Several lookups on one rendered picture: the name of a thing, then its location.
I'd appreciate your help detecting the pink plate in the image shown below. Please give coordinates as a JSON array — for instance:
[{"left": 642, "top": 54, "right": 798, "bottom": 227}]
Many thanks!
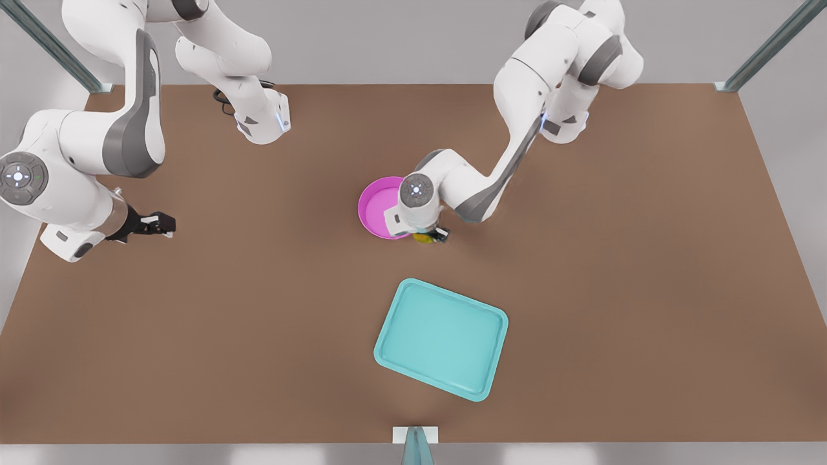
[{"left": 358, "top": 176, "right": 414, "bottom": 240}]

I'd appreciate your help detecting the silver frame post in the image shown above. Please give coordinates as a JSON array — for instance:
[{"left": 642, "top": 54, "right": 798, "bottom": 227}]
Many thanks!
[
  {"left": 393, "top": 426, "right": 439, "bottom": 465},
  {"left": 714, "top": 0, "right": 827, "bottom": 93},
  {"left": 0, "top": 0, "right": 114, "bottom": 94}
]

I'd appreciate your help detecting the turquoise tray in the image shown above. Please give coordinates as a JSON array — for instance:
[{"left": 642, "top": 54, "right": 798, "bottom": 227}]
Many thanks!
[{"left": 373, "top": 278, "right": 509, "bottom": 402}]

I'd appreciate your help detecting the black cable loop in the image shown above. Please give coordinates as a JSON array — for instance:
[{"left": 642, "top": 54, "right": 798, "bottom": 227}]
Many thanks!
[{"left": 213, "top": 80, "right": 276, "bottom": 117}]

